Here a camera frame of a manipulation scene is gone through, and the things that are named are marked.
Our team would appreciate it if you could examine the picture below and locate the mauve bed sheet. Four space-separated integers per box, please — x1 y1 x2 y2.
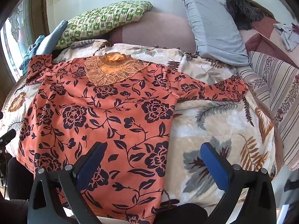
109 10 197 54

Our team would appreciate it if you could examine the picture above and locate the cream leaf-print blanket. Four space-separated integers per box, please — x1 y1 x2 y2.
0 38 284 215

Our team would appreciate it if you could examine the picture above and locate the striped floral quilt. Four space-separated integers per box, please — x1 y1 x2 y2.
241 51 299 171

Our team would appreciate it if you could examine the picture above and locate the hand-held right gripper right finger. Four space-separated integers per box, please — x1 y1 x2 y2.
200 142 277 224

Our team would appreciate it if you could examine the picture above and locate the maroon patterned blanket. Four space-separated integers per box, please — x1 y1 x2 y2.
238 0 299 68

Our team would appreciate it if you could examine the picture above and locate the light blue cloth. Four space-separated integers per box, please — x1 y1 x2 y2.
35 20 69 55

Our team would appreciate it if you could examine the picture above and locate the patterned glass window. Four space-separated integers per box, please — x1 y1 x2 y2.
0 0 35 82

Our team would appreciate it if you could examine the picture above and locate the white floral cloth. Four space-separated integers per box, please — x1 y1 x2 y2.
273 22 299 51

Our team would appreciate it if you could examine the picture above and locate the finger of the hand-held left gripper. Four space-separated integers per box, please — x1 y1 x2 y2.
0 129 17 145

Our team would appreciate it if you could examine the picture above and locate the green patterned pillow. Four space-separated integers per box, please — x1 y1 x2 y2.
55 0 153 50

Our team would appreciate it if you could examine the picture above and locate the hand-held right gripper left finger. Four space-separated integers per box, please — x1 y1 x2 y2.
27 142 108 224

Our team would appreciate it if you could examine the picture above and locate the teal patterned cloth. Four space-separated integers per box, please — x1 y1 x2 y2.
19 35 46 76

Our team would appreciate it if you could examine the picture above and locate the grey-blue ruffled pillow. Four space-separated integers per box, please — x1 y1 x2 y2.
179 0 249 67

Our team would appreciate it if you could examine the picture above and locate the dark furry cloth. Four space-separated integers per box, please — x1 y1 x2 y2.
225 0 267 31

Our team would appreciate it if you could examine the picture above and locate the orange floral shirt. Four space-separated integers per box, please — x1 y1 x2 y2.
19 52 249 224

